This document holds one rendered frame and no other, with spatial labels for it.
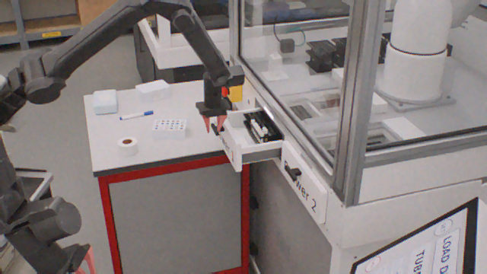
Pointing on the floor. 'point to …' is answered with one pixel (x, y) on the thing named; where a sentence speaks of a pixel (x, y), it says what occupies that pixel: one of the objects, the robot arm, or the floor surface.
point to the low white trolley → (169, 189)
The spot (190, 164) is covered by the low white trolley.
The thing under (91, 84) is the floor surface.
